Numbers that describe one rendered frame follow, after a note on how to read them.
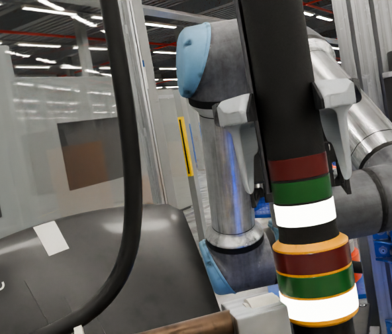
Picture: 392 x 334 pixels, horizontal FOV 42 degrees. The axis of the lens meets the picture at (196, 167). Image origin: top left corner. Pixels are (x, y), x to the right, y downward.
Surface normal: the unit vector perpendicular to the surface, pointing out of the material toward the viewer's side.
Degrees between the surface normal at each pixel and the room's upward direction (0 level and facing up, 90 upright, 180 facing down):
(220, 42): 76
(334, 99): 90
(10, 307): 47
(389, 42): 90
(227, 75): 111
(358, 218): 104
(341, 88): 42
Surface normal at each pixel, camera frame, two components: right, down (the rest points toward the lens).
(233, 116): -0.92, 0.18
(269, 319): 0.24, 0.03
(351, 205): 0.10, -0.13
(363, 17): -0.36, 0.13
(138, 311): 0.07, -0.74
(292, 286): -0.75, 0.18
